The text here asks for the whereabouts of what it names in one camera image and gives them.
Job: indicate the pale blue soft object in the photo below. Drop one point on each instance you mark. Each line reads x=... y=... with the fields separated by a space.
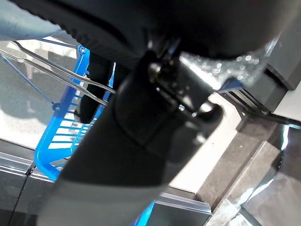
x=21 y=21

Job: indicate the blue plastic shopping basket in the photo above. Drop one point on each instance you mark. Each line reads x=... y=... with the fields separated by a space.
x=44 y=160

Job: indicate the small blue tag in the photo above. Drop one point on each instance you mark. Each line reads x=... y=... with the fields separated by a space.
x=231 y=85

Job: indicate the glittery clear plastic wrap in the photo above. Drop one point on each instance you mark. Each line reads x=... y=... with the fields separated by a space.
x=235 y=68

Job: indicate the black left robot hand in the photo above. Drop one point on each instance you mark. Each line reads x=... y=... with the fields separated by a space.
x=131 y=131

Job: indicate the black shelf bracket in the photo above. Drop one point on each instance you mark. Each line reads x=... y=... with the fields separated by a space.
x=279 y=82

